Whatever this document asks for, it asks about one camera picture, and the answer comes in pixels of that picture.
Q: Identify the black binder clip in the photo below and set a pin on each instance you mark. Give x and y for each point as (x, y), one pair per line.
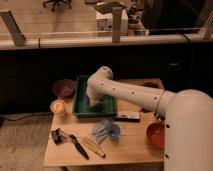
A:
(58, 136)

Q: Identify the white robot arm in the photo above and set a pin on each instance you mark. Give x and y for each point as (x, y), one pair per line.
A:
(188, 118)

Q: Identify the green plastic tray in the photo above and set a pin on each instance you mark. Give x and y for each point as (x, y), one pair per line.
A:
(107, 106)

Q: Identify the yellow sponge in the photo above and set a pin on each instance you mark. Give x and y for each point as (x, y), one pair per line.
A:
(58, 108)

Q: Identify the orange bowl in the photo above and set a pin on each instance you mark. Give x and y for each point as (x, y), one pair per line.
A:
(155, 135)

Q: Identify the office chair base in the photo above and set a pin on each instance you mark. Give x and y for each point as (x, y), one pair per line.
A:
(56, 2)

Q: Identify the brown grape cluster toy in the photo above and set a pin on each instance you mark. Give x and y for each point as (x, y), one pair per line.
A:
(151, 84)

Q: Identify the blue plastic cup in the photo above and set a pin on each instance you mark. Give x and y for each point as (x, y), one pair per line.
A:
(113, 131)

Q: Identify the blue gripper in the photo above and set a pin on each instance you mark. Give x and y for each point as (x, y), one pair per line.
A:
(87, 100)

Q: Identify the yellow corn husk toy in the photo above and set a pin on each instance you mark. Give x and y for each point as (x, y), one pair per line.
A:
(94, 147)

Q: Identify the purple bowl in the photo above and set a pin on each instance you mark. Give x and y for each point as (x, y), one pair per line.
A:
(64, 88)

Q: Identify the white cardboard box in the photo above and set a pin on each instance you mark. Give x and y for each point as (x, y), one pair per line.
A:
(105, 22)

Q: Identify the grey blue cloth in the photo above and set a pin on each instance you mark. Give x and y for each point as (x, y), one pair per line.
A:
(99, 131)

